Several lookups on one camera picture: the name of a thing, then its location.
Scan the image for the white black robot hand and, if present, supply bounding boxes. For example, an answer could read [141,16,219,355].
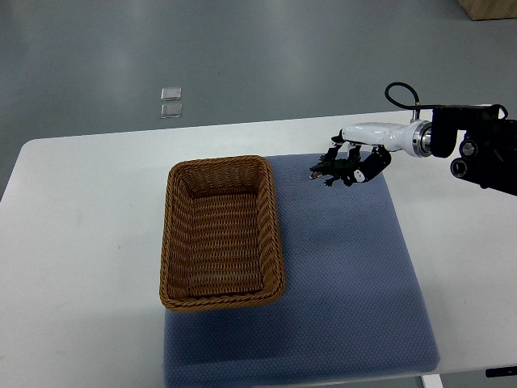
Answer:
[324,120,431,185]

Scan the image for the dark green toy crocodile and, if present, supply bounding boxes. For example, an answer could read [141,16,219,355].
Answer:
[309,155,360,187]

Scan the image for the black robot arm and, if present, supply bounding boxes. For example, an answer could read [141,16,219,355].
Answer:
[385,82,516,196]

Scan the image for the brown wicker basket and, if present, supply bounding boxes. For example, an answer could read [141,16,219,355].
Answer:
[159,155,286,312]

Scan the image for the wooden box corner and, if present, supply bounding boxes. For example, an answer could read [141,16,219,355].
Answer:
[458,0,516,21]

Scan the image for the blue grey fabric mat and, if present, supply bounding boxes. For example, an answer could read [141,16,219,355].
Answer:
[164,154,439,387]

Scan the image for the upper clear floor plate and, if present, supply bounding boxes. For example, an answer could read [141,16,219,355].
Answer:
[161,86,182,101]

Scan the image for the white table leg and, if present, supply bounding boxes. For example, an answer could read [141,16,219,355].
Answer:
[421,374,443,388]

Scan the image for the black table bracket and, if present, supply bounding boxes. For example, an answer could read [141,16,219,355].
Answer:
[485,366,517,378]

